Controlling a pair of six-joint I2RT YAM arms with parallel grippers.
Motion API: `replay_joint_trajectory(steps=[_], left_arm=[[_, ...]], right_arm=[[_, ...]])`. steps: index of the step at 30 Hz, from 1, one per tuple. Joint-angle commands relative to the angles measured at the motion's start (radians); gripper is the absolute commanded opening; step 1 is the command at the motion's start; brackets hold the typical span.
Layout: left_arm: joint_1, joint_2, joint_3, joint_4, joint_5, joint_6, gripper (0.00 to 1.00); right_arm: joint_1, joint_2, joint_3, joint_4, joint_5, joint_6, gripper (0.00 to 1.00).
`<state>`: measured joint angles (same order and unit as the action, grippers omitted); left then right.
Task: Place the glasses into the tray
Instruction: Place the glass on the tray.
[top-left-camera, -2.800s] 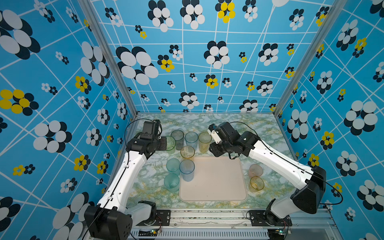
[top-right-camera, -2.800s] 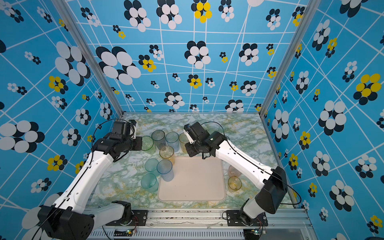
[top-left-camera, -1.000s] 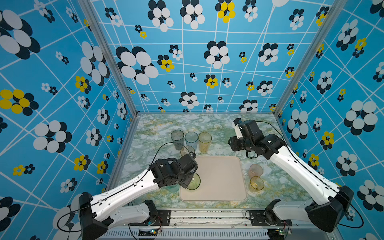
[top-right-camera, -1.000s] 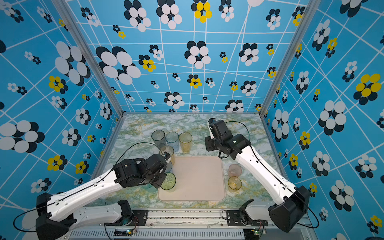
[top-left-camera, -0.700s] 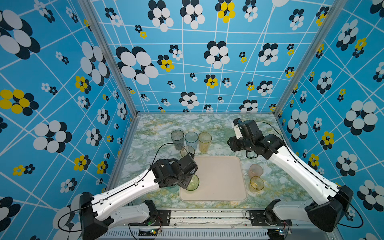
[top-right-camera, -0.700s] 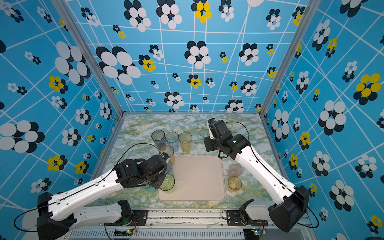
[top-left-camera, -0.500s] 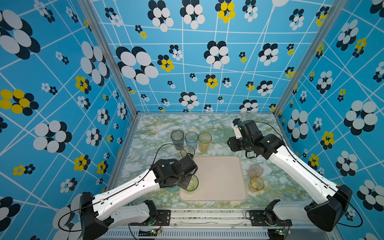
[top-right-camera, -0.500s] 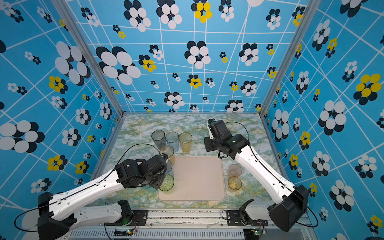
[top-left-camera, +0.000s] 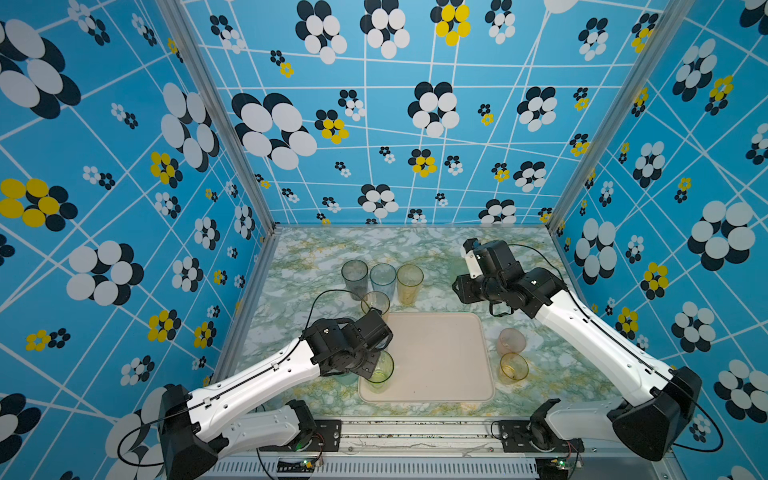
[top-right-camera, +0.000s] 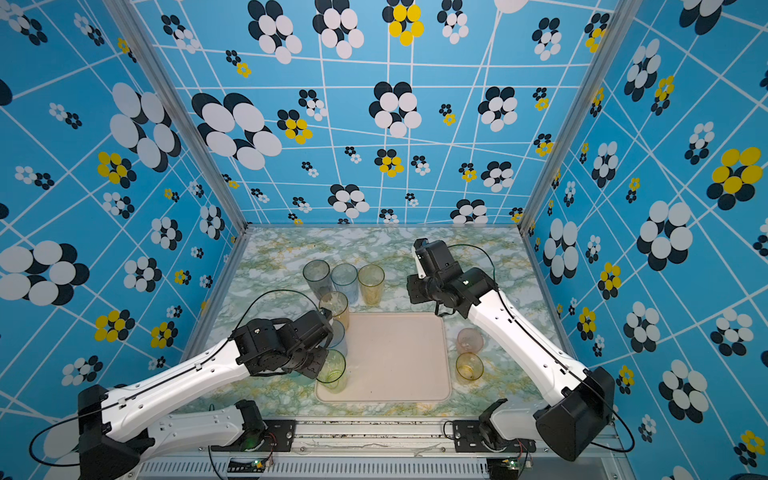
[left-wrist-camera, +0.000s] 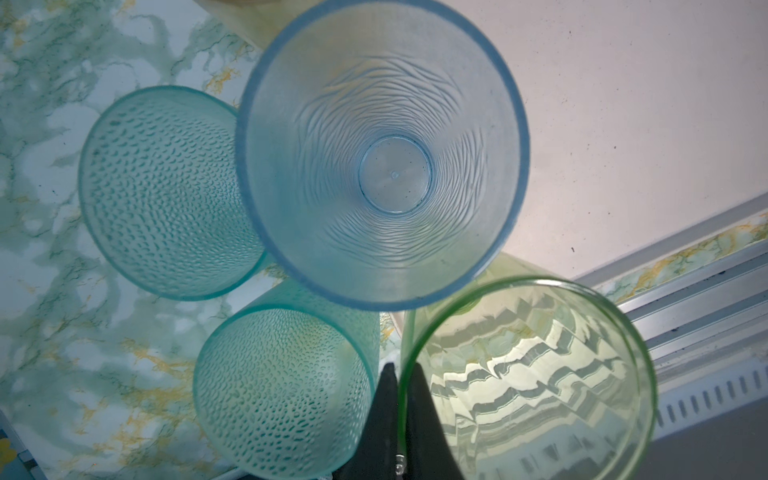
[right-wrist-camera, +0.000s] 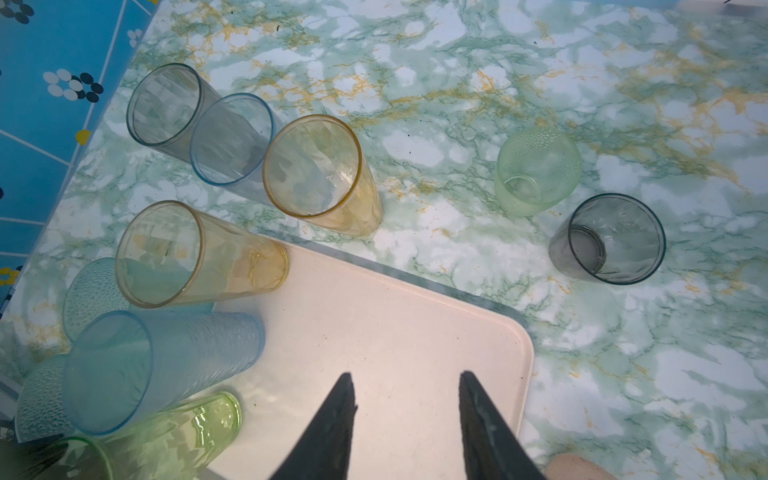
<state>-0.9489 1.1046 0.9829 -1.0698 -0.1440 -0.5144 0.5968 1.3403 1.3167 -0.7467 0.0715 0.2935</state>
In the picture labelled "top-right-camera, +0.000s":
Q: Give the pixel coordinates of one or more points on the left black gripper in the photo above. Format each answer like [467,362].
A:
[316,370]

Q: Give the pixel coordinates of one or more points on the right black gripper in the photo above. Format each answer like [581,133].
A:
[413,282]

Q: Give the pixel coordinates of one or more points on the textured blue glass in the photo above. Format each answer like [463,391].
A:
[338,341]

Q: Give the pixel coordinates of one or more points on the tall amber glass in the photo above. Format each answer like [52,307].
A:
[337,303]

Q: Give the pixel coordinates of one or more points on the tall green glass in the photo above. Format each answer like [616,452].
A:
[332,375]

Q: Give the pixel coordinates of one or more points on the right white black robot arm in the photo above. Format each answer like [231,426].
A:
[579,401]

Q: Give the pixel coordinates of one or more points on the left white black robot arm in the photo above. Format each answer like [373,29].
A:
[122,427]

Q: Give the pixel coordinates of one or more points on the cream plastic tray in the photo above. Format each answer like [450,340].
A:
[393,358]

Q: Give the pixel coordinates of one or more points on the small pink glass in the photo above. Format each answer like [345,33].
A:
[469,340]

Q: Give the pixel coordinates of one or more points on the tall grey glass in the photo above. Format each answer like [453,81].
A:
[317,274]

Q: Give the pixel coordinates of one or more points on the tall pale blue glass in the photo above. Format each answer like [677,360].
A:
[345,279]

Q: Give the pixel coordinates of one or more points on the tall yellow glass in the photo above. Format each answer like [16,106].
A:
[371,279]

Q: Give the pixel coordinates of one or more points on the small amber glass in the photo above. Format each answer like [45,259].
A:
[469,368]

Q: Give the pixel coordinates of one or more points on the left green circuit board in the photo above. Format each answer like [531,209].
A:
[249,466]

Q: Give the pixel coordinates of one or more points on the green circuit board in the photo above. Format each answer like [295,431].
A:
[249,466]
[508,468]

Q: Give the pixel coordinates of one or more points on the right green circuit board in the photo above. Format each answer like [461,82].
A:
[508,468]

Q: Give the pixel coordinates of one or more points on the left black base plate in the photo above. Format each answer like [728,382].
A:
[274,436]

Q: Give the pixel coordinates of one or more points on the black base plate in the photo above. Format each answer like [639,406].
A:
[274,436]
[474,436]

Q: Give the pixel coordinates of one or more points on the aluminium front rail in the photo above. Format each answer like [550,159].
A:
[379,448]

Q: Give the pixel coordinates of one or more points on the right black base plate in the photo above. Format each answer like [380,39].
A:
[474,436]

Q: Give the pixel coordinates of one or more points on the right aluminium corner post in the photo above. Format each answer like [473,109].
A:
[621,21]

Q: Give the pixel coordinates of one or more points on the aluminium corner post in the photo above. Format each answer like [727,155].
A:
[127,20]
[621,21]

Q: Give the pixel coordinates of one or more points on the left aluminium corner post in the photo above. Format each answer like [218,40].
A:
[127,20]

